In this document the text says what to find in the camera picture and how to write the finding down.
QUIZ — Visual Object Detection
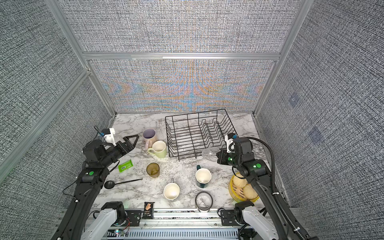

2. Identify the pink iridescent mug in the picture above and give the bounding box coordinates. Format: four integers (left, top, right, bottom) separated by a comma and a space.
143, 129, 158, 150

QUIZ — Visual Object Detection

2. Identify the black wire dish rack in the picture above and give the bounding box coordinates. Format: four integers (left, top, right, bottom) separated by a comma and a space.
165, 109, 237, 161

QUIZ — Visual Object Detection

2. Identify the dark snack bar packet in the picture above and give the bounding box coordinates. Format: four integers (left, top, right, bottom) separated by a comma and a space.
142, 202, 154, 219

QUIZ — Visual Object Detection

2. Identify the yellow bamboo steamer basket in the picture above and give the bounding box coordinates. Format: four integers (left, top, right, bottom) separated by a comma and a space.
228, 172, 259, 203

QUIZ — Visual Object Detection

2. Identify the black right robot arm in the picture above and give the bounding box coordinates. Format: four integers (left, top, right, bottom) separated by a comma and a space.
217, 134, 317, 240

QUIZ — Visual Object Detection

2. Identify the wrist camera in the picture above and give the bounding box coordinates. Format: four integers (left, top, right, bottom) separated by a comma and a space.
102, 128, 116, 146
225, 133, 238, 153

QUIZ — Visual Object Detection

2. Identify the light green mug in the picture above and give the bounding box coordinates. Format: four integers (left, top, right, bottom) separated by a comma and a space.
147, 141, 167, 159

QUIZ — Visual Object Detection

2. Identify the amber glass cup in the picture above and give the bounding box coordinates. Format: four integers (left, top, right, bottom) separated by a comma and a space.
146, 163, 160, 178

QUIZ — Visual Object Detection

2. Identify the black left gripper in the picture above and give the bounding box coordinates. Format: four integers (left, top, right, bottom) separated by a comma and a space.
102, 134, 139, 169

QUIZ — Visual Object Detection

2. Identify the dark green mug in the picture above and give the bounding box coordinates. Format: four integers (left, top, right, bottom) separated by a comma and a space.
195, 165, 212, 189

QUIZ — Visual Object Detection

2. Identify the clear glass with black rim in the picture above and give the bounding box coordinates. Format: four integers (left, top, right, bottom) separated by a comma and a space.
195, 191, 214, 213

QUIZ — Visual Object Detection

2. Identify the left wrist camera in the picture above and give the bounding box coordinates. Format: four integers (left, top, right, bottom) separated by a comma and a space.
102, 128, 116, 146

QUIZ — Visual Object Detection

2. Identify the green snack packet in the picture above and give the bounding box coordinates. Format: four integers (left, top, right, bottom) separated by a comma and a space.
118, 160, 133, 173

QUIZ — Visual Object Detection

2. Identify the clear glass tumbler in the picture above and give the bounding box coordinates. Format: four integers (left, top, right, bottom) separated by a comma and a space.
202, 147, 220, 163

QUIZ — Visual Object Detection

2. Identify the white cream mug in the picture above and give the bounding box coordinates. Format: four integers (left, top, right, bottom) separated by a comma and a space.
163, 179, 180, 201

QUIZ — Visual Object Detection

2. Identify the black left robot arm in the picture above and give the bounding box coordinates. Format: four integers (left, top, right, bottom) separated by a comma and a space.
52, 135, 139, 240

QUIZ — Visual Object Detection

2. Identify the steamed bun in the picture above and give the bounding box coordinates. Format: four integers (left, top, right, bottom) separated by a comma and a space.
243, 184, 259, 200
233, 173, 248, 188

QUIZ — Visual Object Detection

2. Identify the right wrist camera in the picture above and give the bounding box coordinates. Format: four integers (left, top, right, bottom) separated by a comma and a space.
225, 133, 238, 153

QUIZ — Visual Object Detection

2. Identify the black spoon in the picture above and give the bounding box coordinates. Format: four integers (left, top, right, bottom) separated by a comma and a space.
104, 179, 142, 190

